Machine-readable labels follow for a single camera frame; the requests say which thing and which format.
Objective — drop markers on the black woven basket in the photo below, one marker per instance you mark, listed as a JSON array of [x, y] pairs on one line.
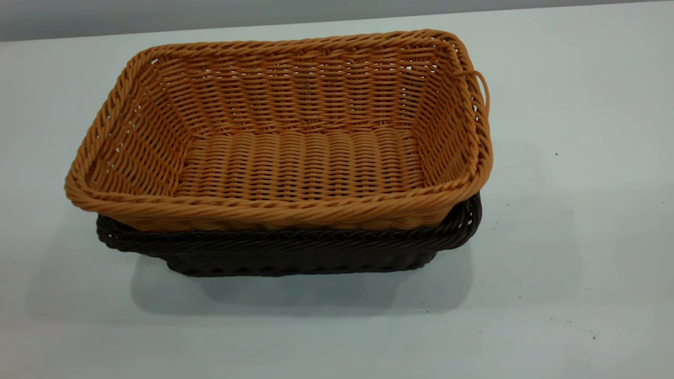
[[295, 252]]

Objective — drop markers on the orange woven basket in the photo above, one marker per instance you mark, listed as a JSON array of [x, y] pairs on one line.
[[300, 163]]

